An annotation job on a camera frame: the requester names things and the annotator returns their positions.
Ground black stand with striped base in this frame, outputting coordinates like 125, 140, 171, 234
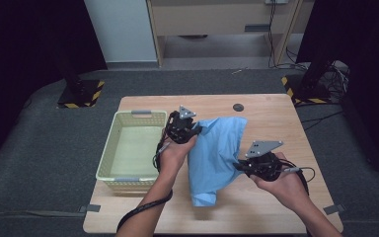
57, 58, 107, 110
280, 58, 335, 106

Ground black curtain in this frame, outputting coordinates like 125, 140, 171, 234
0, 0, 108, 181
295, 0, 379, 181

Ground person's left hand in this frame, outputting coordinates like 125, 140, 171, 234
157, 127, 198, 181

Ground light blue short-sleeved shirt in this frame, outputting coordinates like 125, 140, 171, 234
187, 116, 249, 207

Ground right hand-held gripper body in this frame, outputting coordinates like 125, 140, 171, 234
244, 140, 285, 183

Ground person's right hand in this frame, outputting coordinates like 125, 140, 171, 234
249, 151, 311, 212

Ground black floor cable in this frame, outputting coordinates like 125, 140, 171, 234
300, 110, 344, 131

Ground grey drawer handle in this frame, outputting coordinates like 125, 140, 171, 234
244, 23, 271, 34

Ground white partition panel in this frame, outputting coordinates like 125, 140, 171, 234
82, 0, 159, 63

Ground light green plastic basket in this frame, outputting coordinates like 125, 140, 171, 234
95, 110, 168, 193

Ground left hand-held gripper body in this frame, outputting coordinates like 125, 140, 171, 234
164, 105, 197, 145

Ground bundle of floor cables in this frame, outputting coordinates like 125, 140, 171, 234
325, 60, 351, 97

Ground right hand-held gripper cable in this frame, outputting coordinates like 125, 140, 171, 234
280, 159, 316, 196

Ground grey tape piece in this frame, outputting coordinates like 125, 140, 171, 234
78, 203, 102, 214
323, 203, 346, 215

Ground black hanging desk cables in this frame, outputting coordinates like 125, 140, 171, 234
267, 3, 310, 71

